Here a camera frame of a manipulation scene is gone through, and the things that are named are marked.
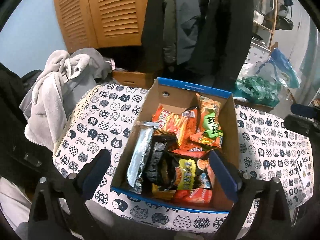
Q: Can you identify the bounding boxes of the orange green seaweed cracker bag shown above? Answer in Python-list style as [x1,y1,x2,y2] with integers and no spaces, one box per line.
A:
[189,93,223,148]

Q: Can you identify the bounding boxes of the cat pattern tablecloth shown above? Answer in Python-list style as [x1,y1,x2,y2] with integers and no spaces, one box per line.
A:
[53,79,314,233]

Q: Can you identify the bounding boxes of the blue ziplock bag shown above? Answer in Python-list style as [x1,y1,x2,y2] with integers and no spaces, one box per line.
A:
[257,48,300,89]

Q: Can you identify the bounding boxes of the green plastic bag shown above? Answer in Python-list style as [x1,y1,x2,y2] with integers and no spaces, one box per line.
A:
[233,76,282,107]

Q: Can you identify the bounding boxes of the orange striped snack bag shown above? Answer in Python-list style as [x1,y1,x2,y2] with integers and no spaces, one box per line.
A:
[171,188,213,206]

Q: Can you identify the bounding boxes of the white fleece blanket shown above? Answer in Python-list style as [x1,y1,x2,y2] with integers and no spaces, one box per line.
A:
[24,50,90,151]

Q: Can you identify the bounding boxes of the black yellow snack bag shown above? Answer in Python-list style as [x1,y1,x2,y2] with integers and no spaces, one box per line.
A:
[158,155,213,191]

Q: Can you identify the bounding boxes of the silver foil snack bag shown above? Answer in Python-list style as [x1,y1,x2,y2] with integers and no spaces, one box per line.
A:
[126,121,159,194]

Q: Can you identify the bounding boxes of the blue cardboard box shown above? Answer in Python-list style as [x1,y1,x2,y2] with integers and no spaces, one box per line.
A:
[111,77,240,213]

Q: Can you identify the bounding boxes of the orange chip bag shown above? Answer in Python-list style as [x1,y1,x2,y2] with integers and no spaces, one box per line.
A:
[152,105,201,151]

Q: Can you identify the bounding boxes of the wooden shelf rack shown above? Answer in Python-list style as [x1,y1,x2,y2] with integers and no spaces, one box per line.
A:
[245,0,293,64]

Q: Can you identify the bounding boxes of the dark hanging jackets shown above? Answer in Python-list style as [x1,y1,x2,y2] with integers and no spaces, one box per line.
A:
[142,0,253,91]

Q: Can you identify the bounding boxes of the grey clothing pile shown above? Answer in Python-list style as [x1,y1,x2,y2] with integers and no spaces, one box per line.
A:
[71,48,116,80]

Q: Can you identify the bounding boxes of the wooden louvered cabinet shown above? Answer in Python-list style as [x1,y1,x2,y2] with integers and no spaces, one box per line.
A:
[54,0,148,53]

